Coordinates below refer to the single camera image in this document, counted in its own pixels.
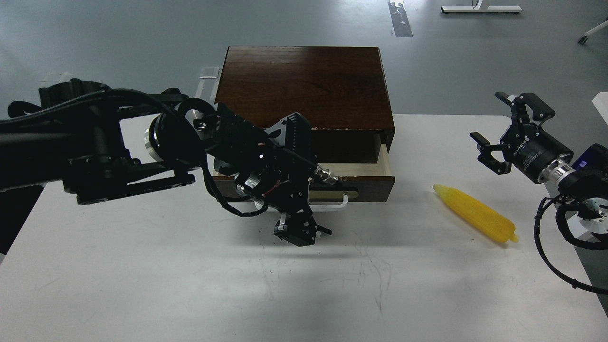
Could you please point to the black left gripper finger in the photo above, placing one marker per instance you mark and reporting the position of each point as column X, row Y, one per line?
column 307, row 230
column 288, row 228

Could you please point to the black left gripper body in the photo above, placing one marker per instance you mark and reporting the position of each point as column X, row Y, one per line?
column 280, row 178

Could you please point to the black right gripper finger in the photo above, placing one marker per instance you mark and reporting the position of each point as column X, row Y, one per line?
column 526, row 108
column 486, row 158

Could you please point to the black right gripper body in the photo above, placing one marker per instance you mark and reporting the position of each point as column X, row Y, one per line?
column 532, row 150

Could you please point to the yellow toy corn cob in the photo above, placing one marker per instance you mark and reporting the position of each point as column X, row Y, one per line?
column 480, row 216

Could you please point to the wooden drawer with white handle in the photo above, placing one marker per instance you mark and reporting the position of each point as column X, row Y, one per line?
column 362, row 165

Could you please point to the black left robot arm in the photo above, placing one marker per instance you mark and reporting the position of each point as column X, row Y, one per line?
column 108, row 143

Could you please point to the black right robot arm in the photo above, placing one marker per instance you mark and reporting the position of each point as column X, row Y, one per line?
column 584, row 184

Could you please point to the dark wooden drawer cabinet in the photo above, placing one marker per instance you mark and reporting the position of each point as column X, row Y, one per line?
column 340, row 90

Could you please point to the white chair leg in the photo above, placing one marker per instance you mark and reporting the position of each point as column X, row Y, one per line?
column 583, row 39

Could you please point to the white table leg base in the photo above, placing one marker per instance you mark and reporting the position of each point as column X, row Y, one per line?
column 481, row 6

